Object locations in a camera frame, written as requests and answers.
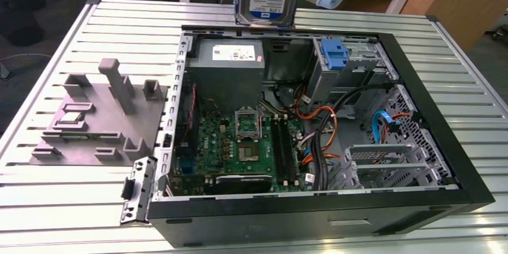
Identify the metal disk bay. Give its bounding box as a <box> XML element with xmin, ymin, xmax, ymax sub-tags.
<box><xmin>338</xmin><ymin>143</ymin><xmax>443</xmax><ymax>191</ymax></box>

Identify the metal socket cover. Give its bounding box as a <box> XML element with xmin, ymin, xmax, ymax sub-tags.
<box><xmin>234</xmin><ymin>107</ymin><xmax>263</xmax><ymax>142</ymax></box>

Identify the grey power supply unit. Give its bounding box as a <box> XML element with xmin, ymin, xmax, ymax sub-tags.
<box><xmin>185</xmin><ymin>38</ymin><xmax>265</xmax><ymax>112</ymax></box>

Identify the CPU socket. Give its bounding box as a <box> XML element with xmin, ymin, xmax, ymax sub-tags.
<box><xmin>235</xmin><ymin>142</ymin><xmax>265</xmax><ymax>164</ymax></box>

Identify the black RAM slot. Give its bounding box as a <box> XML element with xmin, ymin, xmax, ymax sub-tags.
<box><xmin>281</xmin><ymin>113</ymin><xmax>301</xmax><ymax>185</ymax></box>
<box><xmin>270</xmin><ymin>114</ymin><xmax>287</xmax><ymax>186</ymax></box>

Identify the green motherboard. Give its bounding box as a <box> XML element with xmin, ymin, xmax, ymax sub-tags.
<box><xmin>167</xmin><ymin>110</ymin><xmax>318</xmax><ymax>197</ymax></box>

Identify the grey optical drive cage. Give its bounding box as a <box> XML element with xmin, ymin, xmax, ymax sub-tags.
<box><xmin>306</xmin><ymin>37</ymin><xmax>398</xmax><ymax>106</ymax></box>

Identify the black graphics card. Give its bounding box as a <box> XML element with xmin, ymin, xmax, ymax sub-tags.
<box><xmin>203</xmin><ymin>173</ymin><xmax>273</xmax><ymax>195</ymax></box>

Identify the blue drive latch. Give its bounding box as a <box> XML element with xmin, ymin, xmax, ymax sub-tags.
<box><xmin>321</xmin><ymin>39</ymin><xmax>349</xmax><ymax>71</ymax></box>

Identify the grey parts rack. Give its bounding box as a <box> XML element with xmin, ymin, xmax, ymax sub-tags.
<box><xmin>30</xmin><ymin>57</ymin><xmax>167</xmax><ymax>167</ymax></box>

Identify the black open PC case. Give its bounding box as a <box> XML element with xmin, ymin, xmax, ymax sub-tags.
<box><xmin>146</xmin><ymin>24</ymin><xmax>497</xmax><ymax>249</ymax></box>

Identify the green RAM stick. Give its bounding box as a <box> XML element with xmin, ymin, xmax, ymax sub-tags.
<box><xmin>58</xmin><ymin>133</ymin><xmax>105</xmax><ymax>142</ymax></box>

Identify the CPU with silver top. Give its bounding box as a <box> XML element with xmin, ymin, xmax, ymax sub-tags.
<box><xmin>58</xmin><ymin>112</ymin><xmax>86</xmax><ymax>124</ymax></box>

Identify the brown wooden cabinet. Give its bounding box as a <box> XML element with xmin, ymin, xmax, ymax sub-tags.
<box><xmin>399</xmin><ymin>0</ymin><xmax>508</xmax><ymax>55</ymax></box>

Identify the black chair wheel base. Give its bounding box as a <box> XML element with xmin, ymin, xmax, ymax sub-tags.
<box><xmin>485</xmin><ymin>7</ymin><xmax>508</xmax><ymax>41</ymax></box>

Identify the black office chair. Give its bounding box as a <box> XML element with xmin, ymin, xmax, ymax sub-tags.
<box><xmin>0</xmin><ymin>0</ymin><xmax>46</xmax><ymax>47</ymax></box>

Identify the thin red fan wire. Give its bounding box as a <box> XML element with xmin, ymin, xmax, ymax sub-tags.
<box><xmin>189</xmin><ymin>83</ymin><xmax>198</xmax><ymax>131</ymax></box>

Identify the orange wire bundle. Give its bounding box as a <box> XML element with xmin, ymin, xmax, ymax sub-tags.
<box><xmin>294</xmin><ymin>105</ymin><xmax>339</xmax><ymax>167</ymax></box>

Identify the black cable bundle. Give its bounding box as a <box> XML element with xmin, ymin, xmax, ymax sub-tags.
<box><xmin>306</xmin><ymin>83</ymin><xmax>393</xmax><ymax>192</ymax></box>

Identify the blue wire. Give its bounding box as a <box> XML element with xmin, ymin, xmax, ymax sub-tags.
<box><xmin>371</xmin><ymin>111</ymin><xmax>398</xmax><ymax>145</ymax></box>

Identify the grey metal card bracket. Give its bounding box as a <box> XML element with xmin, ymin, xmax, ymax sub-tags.
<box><xmin>118</xmin><ymin>155</ymin><xmax>158</xmax><ymax>225</ymax></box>

